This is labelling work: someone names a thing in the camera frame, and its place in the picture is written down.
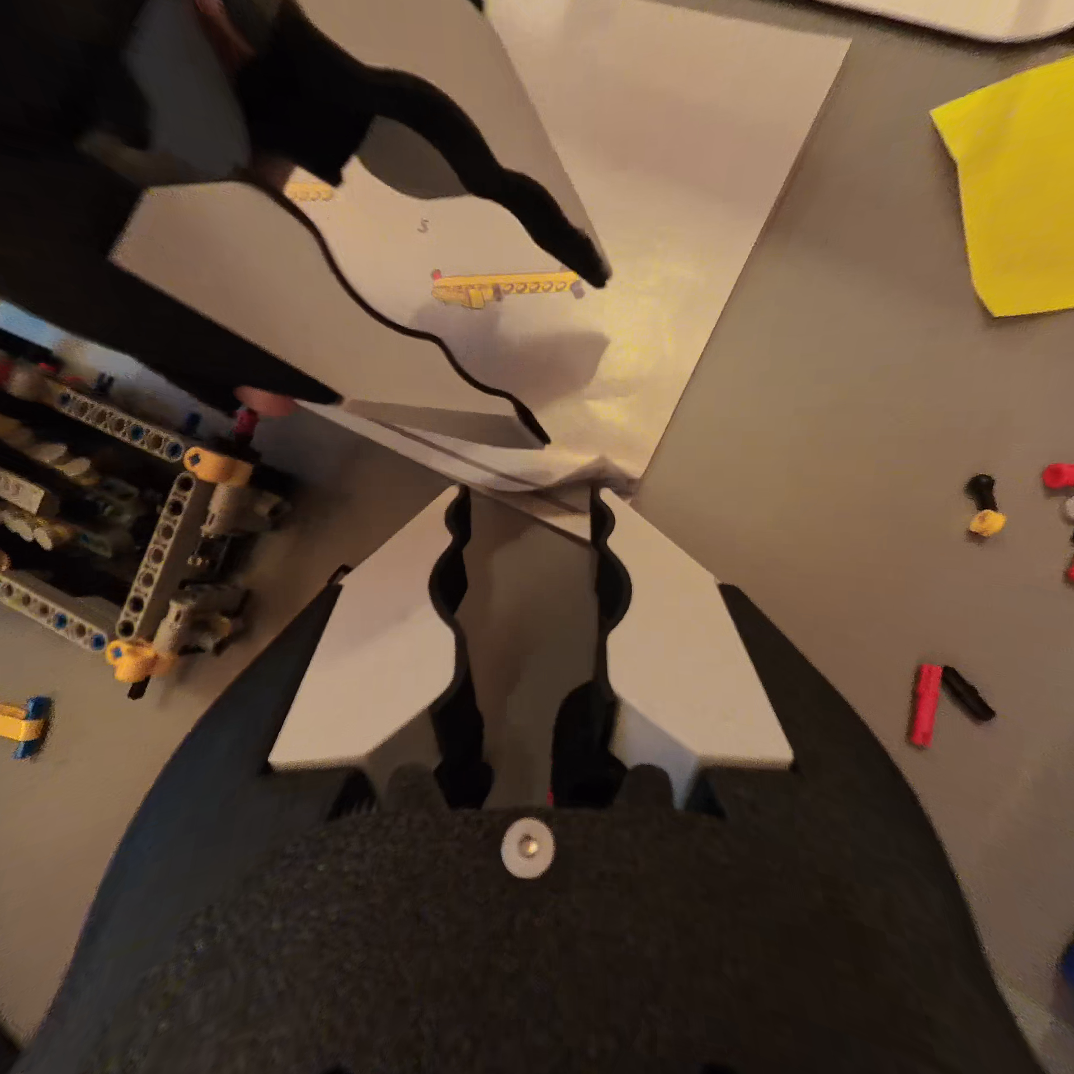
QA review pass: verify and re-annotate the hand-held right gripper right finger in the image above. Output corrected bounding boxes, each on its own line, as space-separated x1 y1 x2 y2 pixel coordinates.
554 487 795 808

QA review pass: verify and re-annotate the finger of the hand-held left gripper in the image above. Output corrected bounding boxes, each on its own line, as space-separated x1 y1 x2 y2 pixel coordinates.
109 180 552 448
277 0 612 289

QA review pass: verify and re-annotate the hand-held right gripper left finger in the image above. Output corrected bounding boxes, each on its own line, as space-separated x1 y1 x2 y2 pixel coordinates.
268 487 494 811

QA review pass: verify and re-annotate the instruction booklet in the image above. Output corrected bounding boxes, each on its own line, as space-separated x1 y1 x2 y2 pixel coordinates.
285 0 852 538

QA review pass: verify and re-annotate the grey desk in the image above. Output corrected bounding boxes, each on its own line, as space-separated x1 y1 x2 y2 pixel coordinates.
0 0 1074 1074

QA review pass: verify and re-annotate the pile of small coloured pins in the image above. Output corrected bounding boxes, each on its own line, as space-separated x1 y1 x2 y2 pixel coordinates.
906 461 1074 750

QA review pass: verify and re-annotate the partly built yellow toy car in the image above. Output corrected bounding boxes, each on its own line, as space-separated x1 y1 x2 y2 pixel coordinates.
0 327 295 699

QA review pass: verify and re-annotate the yellow paper scrap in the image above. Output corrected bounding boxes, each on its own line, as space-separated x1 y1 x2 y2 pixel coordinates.
930 54 1074 318

